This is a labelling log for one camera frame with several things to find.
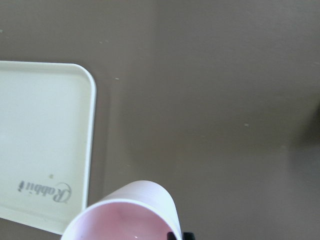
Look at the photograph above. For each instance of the beige rabbit tray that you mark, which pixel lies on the beige rabbit tray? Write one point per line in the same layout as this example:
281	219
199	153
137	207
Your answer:
47	113

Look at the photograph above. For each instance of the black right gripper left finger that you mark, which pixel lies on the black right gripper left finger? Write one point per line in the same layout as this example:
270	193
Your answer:
171	236

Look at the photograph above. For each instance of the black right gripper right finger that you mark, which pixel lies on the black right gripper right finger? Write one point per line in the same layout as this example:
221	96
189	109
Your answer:
188	236

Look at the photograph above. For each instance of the pink cup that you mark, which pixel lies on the pink cup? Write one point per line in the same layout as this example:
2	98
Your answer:
140	210

